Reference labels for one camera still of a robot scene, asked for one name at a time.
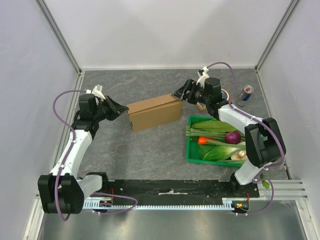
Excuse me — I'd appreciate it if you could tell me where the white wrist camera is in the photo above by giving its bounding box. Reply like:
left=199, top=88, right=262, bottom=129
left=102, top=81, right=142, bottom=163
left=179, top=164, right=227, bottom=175
left=85, top=84, right=106, bottom=101
left=196, top=66, right=209, bottom=88

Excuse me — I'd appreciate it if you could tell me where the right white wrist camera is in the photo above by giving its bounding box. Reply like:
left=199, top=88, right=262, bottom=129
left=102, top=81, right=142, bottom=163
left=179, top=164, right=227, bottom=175
left=196, top=66, right=209, bottom=88

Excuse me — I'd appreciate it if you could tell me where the brown cardboard box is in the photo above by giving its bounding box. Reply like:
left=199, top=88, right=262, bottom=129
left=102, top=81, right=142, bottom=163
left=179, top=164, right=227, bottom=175
left=127, top=94, right=183, bottom=132

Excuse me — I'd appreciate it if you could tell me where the beige mushroom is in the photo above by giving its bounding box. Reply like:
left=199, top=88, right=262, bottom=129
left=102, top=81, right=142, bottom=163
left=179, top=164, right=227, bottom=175
left=230, top=147, right=248, bottom=161

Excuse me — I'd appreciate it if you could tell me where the purple onion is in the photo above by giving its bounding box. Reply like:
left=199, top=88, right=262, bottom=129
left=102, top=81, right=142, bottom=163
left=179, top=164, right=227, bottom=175
left=224, top=131, right=242, bottom=145

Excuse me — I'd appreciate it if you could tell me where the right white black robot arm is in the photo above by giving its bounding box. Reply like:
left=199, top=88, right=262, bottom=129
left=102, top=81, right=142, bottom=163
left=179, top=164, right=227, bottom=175
left=172, top=77, right=286, bottom=197

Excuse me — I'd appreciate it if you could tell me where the aluminium frame post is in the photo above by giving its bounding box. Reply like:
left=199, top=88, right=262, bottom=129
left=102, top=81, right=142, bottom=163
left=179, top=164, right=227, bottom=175
left=254, top=0, right=301, bottom=73
left=35, top=0, right=82, bottom=75

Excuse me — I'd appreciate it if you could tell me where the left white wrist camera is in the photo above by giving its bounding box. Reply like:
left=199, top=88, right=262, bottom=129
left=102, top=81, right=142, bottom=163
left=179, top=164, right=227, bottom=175
left=85, top=84, right=106, bottom=101

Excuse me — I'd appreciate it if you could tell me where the orange blue rectangular box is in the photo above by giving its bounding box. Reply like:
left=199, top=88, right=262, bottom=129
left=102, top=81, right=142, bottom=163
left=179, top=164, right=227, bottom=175
left=196, top=102, right=207, bottom=111

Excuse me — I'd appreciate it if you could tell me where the green plastic tray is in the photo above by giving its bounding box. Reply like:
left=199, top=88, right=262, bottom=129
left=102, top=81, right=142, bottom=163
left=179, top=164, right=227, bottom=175
left=186, top=115, right=268, bottom=168

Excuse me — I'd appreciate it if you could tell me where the left aluminium frame post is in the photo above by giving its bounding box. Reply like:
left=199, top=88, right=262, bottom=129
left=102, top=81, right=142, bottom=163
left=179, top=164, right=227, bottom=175
left=35, top=0, right=82, bottom=75

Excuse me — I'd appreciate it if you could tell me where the right aluminium frame post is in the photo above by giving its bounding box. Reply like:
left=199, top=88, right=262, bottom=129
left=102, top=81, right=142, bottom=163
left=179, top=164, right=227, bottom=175
left=254, top=0, right=301, bottom=73

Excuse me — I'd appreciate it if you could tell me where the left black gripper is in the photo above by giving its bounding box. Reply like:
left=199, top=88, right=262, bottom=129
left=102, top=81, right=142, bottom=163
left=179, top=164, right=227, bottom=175
left=93, top=95, right=129, bottom=122

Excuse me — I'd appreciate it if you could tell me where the grey slotted cable duct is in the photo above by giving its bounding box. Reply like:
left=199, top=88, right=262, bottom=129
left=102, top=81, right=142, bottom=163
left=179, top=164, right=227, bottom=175
left=82, top=198, right=236, bottom=211

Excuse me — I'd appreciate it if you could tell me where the leafy green vegetable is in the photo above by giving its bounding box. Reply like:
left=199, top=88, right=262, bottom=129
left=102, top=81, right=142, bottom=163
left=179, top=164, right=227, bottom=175
left=191, top=118, right=247, bottom=165

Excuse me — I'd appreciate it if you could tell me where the green bean bundle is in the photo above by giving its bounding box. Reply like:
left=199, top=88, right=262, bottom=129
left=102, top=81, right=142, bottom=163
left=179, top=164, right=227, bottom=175
left=185, top=125, right=226, bottom=142

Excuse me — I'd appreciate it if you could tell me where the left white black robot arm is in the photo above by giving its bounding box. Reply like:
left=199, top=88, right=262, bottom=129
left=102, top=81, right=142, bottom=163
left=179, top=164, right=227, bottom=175
left=37, top=93, right=129, bottom=216

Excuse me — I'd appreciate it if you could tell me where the blue silver drink can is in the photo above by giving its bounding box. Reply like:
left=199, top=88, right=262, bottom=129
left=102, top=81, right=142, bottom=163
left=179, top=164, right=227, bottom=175
left=236, top=85, right=254, bottom=107

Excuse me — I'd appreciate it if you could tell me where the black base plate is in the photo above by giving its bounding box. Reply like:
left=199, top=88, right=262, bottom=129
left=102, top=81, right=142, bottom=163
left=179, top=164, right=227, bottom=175
left=100, top=179, right=260, bottom=199

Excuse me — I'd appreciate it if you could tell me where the orange carrot piece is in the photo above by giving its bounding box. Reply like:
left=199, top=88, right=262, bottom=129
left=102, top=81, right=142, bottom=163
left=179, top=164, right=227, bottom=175
left=197, top=136, right=214, bottom=145

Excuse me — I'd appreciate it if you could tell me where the aluminium front rail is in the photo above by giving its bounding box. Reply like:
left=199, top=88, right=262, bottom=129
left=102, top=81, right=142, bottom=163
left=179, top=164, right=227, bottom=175
left=34, top=178, right=310, bottom=201

